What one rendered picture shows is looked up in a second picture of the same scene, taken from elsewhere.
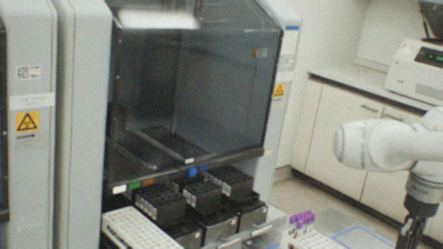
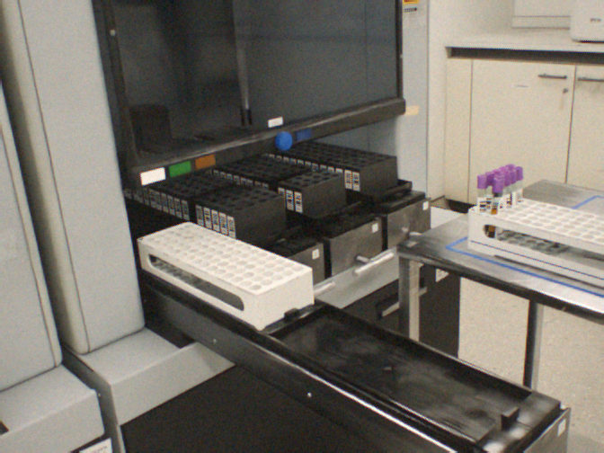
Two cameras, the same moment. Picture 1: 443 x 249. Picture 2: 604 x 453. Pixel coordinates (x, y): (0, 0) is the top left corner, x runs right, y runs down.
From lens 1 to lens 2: 44 cm
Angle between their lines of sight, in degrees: 3
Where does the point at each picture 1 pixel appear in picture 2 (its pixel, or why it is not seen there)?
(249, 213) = (400, 211)
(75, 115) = (31, 28)
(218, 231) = (351, 245)
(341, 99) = (505, 75)
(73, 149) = (42, 99)
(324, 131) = (487, 132)
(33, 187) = not seen: outside the picture
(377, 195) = not seen: hidden behind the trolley
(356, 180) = not seen: hidden behind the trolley
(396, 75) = (586, 12)
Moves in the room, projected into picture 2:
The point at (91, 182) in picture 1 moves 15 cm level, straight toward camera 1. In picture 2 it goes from (97, 169) to (91, 201)
